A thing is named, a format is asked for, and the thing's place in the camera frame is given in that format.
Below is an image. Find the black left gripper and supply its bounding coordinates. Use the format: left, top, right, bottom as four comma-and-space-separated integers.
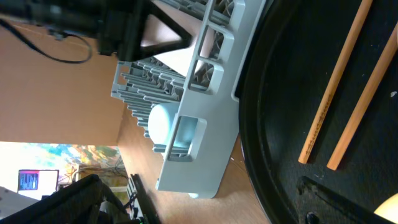
1, 0, 192, 61

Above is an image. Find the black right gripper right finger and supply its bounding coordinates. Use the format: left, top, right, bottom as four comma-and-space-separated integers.
295, 176, 392, 224

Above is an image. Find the blue cup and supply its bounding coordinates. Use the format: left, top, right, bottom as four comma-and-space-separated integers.
148, 103, 198, 148

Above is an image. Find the yellow bowl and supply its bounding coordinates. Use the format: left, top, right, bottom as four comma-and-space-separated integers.
374, 194, 398, 223

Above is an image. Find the left wooden chopstick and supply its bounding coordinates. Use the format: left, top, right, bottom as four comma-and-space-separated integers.
298, 0, 373, 164

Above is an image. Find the grey dishwasher rack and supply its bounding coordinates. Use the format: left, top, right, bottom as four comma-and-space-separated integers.
111, 0, 269, 198

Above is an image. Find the round black tray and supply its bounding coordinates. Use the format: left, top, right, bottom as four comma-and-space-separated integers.
239, 0, 397, 223

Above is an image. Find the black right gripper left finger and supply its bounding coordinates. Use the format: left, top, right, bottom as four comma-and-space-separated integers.
1, 175, 131, 224

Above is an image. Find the computer monitor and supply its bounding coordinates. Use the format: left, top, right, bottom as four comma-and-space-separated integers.
17, 169, 59, 200

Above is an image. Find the wooden chopstick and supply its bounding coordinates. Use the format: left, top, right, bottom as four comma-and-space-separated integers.
326, 24, 397, 170
298, 0, 373, 164

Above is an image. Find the right wooden chopstick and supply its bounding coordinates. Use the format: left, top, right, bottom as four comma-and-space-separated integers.
326, 24, 397, 170

